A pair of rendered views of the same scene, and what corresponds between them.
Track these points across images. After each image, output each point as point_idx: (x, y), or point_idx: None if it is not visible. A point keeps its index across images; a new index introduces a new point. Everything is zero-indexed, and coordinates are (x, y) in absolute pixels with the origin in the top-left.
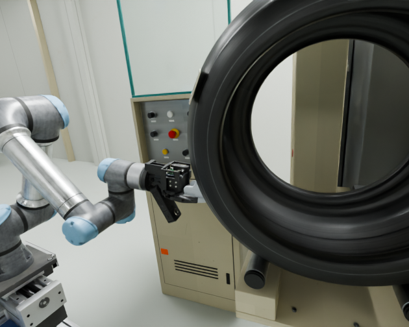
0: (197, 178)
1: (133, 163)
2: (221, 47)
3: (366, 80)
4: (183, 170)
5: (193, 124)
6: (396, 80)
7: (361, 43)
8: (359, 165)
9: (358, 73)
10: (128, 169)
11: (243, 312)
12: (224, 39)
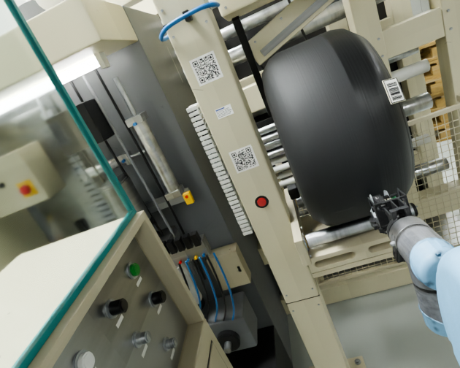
0: (408, 163)
1: (412, 225)
2: (380, 63)
3: (178, 151)
4: (385, 195)
5: (403, 118)
6: (193, 142)
7: (120, 133)
8: (219, 215)
9: (136, 161)
10: (426, 225)
11: None
12: (376, 60)
